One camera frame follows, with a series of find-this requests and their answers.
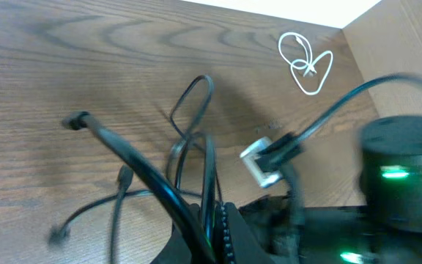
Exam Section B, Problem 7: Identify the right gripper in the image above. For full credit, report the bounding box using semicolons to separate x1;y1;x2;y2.
238;194;305;263

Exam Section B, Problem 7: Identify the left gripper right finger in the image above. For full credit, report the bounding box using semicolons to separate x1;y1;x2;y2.
220;202;274;264

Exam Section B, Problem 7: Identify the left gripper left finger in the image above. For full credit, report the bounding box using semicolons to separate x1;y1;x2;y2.
152;223;201;264

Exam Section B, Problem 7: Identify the black USB cable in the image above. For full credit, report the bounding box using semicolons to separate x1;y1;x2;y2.
48;74;223;264

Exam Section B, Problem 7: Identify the white cable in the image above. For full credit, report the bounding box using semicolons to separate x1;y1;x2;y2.
277;32;334;97

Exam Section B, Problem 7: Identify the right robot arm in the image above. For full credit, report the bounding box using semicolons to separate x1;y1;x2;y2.
224;115;422;263

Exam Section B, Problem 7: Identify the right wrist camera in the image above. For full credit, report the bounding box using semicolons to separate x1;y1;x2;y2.
239;136;284;189

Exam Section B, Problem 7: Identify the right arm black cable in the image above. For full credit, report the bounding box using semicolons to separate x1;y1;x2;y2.
258;73;422;173

